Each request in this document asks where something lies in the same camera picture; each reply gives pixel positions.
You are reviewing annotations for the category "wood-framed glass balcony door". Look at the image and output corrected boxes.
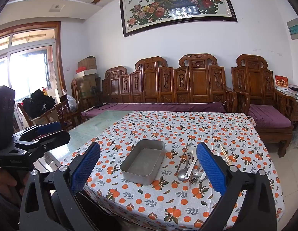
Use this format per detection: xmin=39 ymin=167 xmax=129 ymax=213
xmin=0 ymin=22 xmax=67 ymax=126

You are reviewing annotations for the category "carved wooden sofa bench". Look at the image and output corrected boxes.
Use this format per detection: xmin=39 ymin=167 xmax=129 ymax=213
xmin=101 ymin=54 xmax=238 ymax=116

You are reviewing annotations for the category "dark brown chopstick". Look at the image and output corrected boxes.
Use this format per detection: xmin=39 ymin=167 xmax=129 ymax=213
xmin=175 ymin=143 xmax=189 ymax=175

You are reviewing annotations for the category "carved wooden armchair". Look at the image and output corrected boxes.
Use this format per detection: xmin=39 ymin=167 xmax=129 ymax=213
xmin=231 ymin=54 xmax=296 ymax=158

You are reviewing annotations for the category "light wooden chopstick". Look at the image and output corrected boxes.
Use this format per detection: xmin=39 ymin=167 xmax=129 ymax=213
xmin=219 ymin=143 xmax=232 ymax=166

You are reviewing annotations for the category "orange-print white tablecloth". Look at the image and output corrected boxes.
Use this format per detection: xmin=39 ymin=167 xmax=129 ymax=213
xmin=59 ymin=111 xmax=285 ymax=231

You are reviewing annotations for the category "rectangular metal tray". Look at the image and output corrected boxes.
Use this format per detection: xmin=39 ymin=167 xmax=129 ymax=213
xmin=120 ymin=139 xmax=166 ymax=186

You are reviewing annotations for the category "red desk calendar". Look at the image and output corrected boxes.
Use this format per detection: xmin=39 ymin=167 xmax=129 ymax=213
xmin=274 ymin=75 xmax=289 ymax=91

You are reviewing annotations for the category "purple sofa cushion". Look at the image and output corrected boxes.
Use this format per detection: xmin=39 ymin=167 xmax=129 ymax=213
xmin=81 ymin=102 xmax=226 ymax=123

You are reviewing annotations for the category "white plastic ladle spoon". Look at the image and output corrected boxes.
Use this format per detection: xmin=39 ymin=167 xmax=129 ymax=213
xmin=184 ymin=147 xmax=198 ymax=180

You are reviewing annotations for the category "metal fork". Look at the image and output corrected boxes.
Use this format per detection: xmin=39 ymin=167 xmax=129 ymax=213
xmin=189 ymin=157 xmax=200 ymax=186

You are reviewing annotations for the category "person's left hand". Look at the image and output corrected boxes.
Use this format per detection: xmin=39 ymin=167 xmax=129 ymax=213
xmin=0 ymin=167 xmax=30 ymax=199

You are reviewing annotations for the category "wooden armchair with boxes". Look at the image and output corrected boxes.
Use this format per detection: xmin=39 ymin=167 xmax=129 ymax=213
xmin=71 ymin=78 xmax=102 ymax=112

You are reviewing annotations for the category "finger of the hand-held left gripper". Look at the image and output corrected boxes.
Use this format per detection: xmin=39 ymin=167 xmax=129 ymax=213
xmin=15 ymin=130 xmax=71 ymax=152
xmin=13 ymin=121 xmax=62 ymax=141

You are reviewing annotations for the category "grey wall panel box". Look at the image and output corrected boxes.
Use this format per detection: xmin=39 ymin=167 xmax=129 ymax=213
xmin=287 ymin=17 xmax=298 ymax=40

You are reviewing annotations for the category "framed peacock flower painting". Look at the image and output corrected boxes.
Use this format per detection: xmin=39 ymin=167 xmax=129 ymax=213
xmin=119 ymin=0 xmax=238 ymax=38

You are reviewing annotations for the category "wooden lattice chair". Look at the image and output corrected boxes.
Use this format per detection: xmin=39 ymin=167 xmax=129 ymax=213
xmin=18 ymin=99 xmax=78 ymax=130

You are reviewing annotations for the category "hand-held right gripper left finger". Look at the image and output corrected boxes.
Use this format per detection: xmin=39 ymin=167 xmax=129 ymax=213
xmin=19 ymin=141 xmax=121 ymax=231

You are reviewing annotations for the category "purple armchair cushion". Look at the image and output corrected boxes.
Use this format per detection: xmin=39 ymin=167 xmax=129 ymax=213
xmin=248 ymin=105 xmax=292 ymax=128

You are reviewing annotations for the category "brown cardboard box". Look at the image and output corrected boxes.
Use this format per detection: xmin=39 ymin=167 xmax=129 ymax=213
xmin=77 ymin=56 xmax=97 ymax=71

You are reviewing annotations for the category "clear plastic bag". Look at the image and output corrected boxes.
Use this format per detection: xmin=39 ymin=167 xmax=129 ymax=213
xmin=62 ymin=90 xmax=79 ymax=112

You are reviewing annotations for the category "large metal spoon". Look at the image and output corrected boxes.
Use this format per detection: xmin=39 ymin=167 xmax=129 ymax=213
xmin=177 ymin=153 xmax=191 ymax=182

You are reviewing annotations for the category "pile of black clothes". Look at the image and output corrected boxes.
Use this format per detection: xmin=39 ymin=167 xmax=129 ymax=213
xmin=22 ymin=89 xmax=57 ymax=117

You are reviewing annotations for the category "red and white box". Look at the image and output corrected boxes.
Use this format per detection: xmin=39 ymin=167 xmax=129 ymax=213
xmin=75 ymin=68 xmax=98 ymax=79

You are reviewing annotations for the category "large cardboard box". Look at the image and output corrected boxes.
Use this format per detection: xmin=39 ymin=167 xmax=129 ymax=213
xmin=73 ymin=73 xmax=101 ymax=99

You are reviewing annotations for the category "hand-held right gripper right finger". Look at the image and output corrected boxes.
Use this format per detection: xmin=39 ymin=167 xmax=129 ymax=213
xmin=196 ymin=141 xmax=278 ymax=231

